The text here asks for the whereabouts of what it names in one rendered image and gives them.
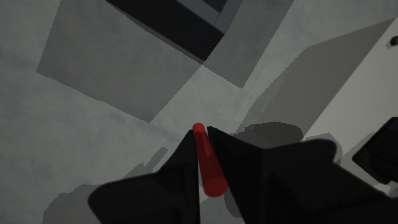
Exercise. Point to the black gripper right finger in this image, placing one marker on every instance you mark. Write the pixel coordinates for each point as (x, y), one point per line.
(247, 167)

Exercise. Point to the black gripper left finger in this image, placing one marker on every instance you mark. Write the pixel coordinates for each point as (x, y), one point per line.
(176, 183)

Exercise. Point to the dark red peg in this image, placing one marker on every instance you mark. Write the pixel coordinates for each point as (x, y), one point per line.
(213, 179)

